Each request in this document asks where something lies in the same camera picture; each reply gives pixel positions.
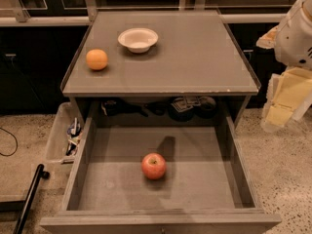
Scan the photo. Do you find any black floor cable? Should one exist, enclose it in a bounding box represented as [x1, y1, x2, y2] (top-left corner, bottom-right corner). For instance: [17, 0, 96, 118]
[0, 127, 20, 158]

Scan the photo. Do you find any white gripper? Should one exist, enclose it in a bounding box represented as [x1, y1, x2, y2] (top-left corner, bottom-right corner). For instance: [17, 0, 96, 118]
[256, 0, 312, 133]

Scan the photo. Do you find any black pole stand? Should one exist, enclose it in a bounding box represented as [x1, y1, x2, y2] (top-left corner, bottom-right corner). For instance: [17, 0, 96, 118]
[13, 164, 50, 234]

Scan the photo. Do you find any clear plastic bin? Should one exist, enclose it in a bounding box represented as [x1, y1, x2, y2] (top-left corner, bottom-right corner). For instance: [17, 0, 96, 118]
[46, 102, 83, 164]

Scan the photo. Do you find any white bowl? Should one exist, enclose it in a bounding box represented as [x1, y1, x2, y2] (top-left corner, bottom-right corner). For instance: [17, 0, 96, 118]
[118, 28, 158, 54]

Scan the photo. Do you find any red apple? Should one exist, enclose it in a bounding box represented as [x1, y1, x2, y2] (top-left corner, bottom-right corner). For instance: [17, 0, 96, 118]
[141, 153, 167, 180]

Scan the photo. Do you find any grey open top drawer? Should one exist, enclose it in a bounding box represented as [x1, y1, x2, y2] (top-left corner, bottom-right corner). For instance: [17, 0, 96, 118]
[40, 116, 281, 234]

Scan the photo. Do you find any dark clutter inside cabinet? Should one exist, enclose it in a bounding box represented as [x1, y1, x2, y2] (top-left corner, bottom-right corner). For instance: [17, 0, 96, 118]
[101, 96, 218, 122]

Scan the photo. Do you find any orange fruit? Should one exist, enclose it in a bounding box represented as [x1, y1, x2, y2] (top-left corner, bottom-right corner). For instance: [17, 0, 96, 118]
[86, 49, 108, 70]

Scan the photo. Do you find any grey cabinet counter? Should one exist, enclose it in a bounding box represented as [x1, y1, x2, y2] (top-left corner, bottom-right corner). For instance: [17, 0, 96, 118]
[61, 11, 260, 121]

